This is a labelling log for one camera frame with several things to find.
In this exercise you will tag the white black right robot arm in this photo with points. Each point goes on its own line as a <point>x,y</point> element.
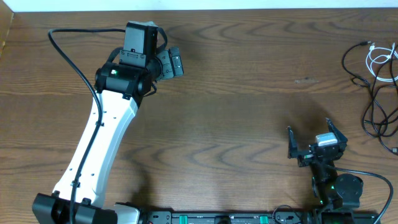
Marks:
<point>338,194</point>

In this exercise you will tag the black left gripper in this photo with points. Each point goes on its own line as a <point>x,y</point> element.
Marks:
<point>171,69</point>

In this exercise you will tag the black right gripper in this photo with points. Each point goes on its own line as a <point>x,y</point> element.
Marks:
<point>342,140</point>

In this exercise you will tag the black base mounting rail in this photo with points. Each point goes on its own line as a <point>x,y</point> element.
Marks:
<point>287,217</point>

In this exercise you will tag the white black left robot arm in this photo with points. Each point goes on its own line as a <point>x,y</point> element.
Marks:
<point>79,195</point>

